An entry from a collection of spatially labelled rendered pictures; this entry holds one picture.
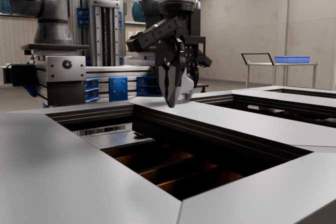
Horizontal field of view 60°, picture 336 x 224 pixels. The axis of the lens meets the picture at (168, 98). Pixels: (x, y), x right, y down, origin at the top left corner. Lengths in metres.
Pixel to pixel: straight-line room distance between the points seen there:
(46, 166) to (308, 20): 9.59
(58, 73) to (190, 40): 0.62
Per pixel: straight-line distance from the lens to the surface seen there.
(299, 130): 0.64
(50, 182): 0.38
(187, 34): 0.63
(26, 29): 10.91
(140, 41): 0.55
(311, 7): 9.84
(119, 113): 0.87
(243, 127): 0.62
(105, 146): 1.05
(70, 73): 1.12
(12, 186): 0.38
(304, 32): 9.85
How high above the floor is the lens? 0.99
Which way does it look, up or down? 8 degrees down
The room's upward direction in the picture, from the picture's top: straight up
